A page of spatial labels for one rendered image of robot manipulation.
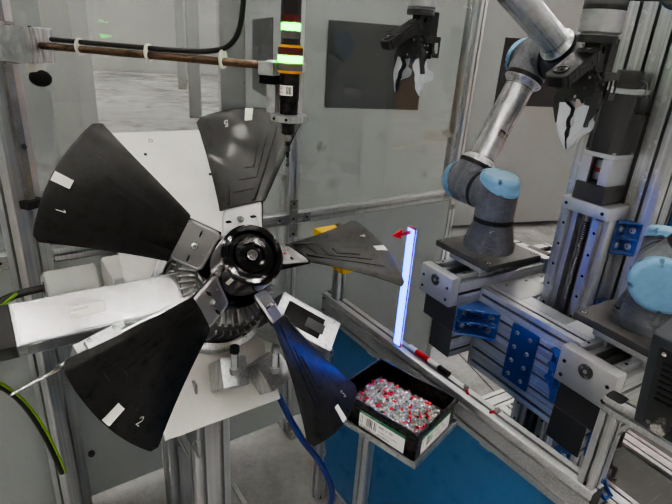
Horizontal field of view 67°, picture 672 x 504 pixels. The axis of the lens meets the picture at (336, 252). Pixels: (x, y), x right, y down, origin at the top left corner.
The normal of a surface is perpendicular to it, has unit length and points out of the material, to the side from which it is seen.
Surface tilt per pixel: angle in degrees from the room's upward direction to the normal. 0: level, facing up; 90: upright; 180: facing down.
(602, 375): 90
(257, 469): 0
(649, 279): 96
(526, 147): 90
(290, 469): 0
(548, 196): 90
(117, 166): 75
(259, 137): 46
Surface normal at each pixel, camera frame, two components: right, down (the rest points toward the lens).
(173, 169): 0.47, -0.33
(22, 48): -0.35, 0.34
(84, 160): 0.25, 0.10
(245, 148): -0.18, -0.34
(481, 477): -0.82, 0.17
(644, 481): 0.07, -0.92
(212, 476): 0.56, 0.35
